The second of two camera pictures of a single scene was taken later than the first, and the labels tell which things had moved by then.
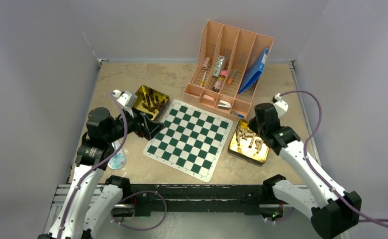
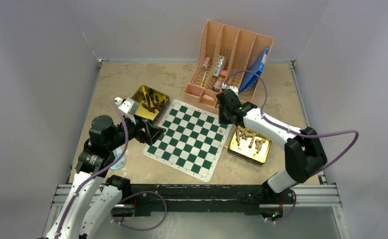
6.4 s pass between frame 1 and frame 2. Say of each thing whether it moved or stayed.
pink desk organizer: stayed
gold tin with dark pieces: stayed
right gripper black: moved
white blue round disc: stayed
